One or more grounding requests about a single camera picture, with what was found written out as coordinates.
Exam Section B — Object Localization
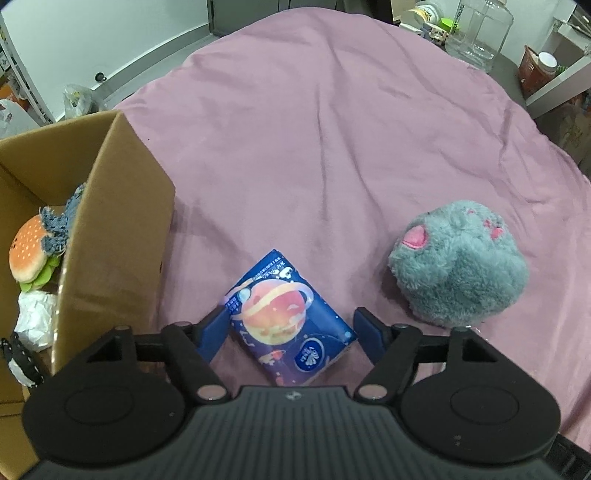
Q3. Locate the blue tissue pack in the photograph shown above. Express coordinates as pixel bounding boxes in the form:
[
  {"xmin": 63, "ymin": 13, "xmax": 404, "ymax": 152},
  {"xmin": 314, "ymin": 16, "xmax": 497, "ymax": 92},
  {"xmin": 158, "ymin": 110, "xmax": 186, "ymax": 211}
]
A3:
[{"xmin": 222, "ymin": 250, "xmax": 358, "ymax": 388}]

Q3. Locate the grey fluffy plush toy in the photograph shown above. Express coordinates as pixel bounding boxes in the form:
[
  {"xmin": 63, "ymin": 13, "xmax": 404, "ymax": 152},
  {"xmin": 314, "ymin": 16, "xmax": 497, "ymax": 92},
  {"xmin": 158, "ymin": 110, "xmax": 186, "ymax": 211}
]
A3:
[{"xmin": 388, "ymin": 200, "xmax": 529, "ymax": 329}]

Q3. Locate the white soft bundle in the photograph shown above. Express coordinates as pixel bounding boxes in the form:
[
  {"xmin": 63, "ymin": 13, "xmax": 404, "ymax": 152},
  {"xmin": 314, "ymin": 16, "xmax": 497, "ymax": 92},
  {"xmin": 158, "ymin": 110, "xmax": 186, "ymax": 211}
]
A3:
[{"xmin": 14, "ymin": 290, "xmax": 57, "ymax": 352}]

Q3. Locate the blue denim soft toy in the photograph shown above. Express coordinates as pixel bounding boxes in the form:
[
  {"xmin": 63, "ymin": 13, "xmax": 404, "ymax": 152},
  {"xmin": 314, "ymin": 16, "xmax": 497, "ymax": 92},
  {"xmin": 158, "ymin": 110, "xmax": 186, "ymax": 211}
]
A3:
[{"xmin": 39, "ymin": 183, "xmax": 86, "ymax": 256}]

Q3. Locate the black white soft toy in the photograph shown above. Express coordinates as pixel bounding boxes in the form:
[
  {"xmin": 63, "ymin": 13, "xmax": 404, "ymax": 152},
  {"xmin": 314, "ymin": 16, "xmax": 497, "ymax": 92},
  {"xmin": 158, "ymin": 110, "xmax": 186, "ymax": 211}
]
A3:
[{"xmin": 1, "ymin": 332, "xmax": 49, "ymax": 389}]

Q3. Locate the burger plush toy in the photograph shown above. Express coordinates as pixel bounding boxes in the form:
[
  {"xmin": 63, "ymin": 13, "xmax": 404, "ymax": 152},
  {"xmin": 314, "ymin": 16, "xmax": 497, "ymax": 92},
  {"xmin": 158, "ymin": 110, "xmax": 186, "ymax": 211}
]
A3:
[{"xmin": 8, "ymin": 215, "xmax": 61, "ymax": 292}]

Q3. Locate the brown cardboard box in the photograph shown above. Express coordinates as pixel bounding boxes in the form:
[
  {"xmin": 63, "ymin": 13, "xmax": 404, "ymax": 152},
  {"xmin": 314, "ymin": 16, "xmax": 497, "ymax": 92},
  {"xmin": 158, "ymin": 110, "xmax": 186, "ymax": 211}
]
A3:
[{"xmin": 0, "ymin": 109, "xmax": 177, "ymax": 480}]

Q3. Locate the pink bed sheet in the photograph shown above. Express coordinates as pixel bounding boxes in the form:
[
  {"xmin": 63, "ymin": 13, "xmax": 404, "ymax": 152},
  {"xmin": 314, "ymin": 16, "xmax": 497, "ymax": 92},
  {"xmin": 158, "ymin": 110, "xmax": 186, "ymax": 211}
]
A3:
[{"xmin": 120, "ymin": 9, "xmax": 590, "ymax": 448}]

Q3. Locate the small clear trash bag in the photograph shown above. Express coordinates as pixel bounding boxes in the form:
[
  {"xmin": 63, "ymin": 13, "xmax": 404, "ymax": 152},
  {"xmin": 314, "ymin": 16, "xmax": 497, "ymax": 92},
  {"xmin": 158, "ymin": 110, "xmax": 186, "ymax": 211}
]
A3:
[{"xmin": 63, "ymin": 84, "xmax": 101, "ymax": 119}]

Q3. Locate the white plastic shopping bag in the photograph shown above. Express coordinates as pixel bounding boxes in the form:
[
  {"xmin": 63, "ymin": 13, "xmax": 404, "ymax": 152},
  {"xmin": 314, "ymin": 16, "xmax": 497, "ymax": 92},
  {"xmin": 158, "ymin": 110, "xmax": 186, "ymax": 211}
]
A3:
[{"xmin": 0, "ymin": 99, "xmax": 39, "ymax": 139}]

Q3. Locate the large clear plastic jug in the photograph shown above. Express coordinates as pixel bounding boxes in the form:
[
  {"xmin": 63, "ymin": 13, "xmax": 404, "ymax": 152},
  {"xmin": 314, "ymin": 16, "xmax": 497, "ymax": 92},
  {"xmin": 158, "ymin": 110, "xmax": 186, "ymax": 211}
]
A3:
[{"xmin": 445, "ymin": 0, "xmax": 514, "ymax": 73}]

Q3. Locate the white supplement jar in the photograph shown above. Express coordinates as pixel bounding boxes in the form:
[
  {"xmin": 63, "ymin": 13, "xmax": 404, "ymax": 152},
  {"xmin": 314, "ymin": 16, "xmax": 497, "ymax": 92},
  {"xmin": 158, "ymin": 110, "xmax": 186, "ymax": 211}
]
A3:
[{"xmin": 401, "ymin": 1, "xmax": 443, "ymax": 29}]

